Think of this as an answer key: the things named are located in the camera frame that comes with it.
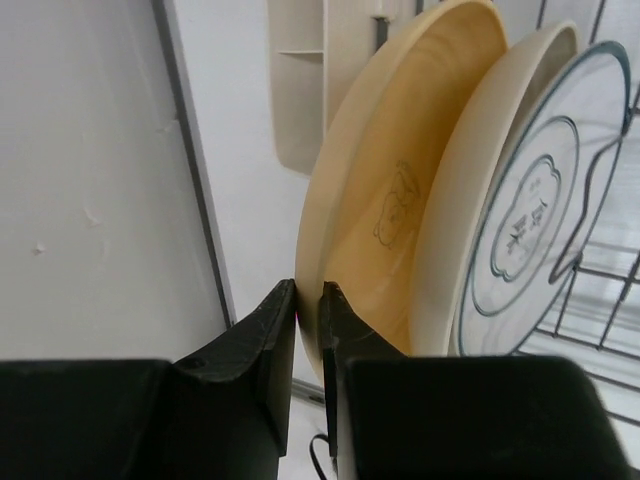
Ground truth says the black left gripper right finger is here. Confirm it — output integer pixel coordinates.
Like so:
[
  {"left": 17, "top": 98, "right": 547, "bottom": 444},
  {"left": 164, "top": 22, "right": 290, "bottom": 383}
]
[{"left": 319, "top": 282, "right": 631, "bottom": 479}]

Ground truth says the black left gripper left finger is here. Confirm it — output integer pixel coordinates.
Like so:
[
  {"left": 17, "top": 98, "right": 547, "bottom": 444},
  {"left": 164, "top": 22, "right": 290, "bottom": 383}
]
[{"left": 1, "top": 280, "right": 295, "bottom": 479}]

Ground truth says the yellow plate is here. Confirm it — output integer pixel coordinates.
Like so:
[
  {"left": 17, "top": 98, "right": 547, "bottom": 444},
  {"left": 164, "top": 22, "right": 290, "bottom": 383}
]
[{"left": 295, "top": 1, "right": 508, "bottom": 373}]

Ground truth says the cream white plate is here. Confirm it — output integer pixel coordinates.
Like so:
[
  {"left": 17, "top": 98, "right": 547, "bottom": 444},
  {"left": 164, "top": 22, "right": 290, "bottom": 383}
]
[{"left": 409, "top": 20, "right": 579, "bottom": 357}]

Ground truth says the cream plastic cutlery holder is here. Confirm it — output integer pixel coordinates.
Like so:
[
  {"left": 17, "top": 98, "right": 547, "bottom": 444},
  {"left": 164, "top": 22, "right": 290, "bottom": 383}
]
[{"left": 264, "top": 0, "right": 401, "bottom": 176}]

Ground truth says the grey wire dish rack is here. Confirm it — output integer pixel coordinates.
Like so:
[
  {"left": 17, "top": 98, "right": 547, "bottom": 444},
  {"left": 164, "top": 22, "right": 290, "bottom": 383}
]
[{"left": 496, "top": 1, "right": 639, "bottom": 425}]

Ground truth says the aluminium table rail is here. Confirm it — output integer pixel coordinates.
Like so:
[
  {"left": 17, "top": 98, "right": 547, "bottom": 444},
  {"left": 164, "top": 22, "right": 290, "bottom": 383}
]
[{"left": 149, "top": 0, "right": 326, "bottom": 401}]

